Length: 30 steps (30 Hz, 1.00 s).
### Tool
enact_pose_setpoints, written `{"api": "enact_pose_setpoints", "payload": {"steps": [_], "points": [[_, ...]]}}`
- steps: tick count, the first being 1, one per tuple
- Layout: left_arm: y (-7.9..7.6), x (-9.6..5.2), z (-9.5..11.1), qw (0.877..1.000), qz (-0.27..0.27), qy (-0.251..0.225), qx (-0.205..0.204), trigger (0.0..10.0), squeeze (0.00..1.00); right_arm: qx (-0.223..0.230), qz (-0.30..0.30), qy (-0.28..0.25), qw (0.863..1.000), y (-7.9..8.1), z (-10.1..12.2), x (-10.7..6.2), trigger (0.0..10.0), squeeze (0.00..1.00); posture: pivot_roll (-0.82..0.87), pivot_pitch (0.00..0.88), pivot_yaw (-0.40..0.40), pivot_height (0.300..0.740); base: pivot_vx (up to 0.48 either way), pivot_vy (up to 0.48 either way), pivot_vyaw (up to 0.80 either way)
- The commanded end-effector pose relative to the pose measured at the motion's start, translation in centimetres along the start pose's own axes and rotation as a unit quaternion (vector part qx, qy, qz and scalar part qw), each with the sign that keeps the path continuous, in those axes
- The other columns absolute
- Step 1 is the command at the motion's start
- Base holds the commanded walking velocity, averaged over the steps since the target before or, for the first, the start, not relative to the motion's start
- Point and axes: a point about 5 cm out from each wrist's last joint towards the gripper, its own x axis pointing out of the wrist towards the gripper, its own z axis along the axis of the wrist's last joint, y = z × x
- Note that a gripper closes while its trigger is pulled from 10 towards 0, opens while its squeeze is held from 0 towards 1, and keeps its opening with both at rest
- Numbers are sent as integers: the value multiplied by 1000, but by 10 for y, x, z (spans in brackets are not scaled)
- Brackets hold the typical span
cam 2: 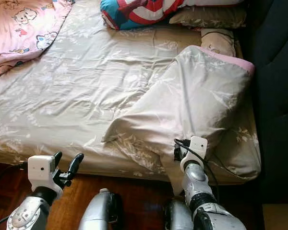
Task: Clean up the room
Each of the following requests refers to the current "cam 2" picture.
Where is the pink cartoon print quilt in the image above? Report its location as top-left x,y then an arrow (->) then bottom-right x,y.
0,0 -> 73,80

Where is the bed with beige floral sheet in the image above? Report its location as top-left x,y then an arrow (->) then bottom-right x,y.
0,0 -> 262,185

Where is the dark navy sofa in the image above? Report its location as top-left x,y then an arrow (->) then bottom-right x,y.
240,0 -> 288,207

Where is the small cream printed pillow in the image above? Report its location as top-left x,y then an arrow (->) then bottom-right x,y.
200,28 -> 237,58

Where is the olive beige floral pillow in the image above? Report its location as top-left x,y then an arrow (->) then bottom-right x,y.
169,5 -> 248,29

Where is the red white blue shield bolster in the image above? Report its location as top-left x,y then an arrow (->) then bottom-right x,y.
100,0 -> 246,31

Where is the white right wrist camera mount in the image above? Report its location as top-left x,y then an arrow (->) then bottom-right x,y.
181,136 -> 208,172

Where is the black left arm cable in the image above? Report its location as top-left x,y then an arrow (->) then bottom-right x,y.
0,163 -> 28,230

